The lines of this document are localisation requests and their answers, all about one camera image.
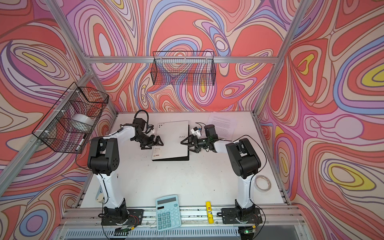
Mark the black wire basket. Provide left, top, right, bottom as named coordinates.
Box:
left=32, top=83, right=109, bottom=154
left=151, top=50, right=216, bottom=86

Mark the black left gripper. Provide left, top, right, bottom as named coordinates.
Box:
left=133, top=133, right=164, bottom=149

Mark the teal calculator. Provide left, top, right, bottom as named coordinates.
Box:
left=156, top=195, right=182, bottom=232

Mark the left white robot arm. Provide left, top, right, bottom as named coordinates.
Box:
left=88, top=119, right=164, bottom=219

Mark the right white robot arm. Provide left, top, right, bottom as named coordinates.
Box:
left=181, top=125, right=262, bottom=218

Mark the back black wire basket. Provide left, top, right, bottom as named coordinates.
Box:
left=151, top=50, right=216, bottom=86

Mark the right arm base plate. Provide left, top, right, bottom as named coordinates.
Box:
left=221, top=207, right=263, bottom=226

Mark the printed paper sheet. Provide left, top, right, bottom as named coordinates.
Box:
left=208, top=112, right=237, bottom=140

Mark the yellow glue stick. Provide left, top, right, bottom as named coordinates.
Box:
left=206, top=201, right=214, bottom=224

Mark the black marker in basket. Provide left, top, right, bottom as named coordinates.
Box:
left=76, top=137, right=86, bottom=151

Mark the clear tape roll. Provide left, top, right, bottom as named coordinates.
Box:
left=255, top=175, right=272, bottom=192

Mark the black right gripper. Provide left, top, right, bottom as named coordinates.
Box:
left=181, top=134, right=210, bottom=153

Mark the left black wire basket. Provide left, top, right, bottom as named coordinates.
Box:
left=32, top=83, right=109, bottom=154

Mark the black file folder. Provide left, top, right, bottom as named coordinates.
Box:
left=152, top=121, right=190, bottom=162

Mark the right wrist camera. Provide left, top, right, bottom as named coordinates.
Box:
left=191, top=127, right=202, bottom=138

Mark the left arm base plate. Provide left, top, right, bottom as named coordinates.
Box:
left=99, top=209, right=144, bottom=227

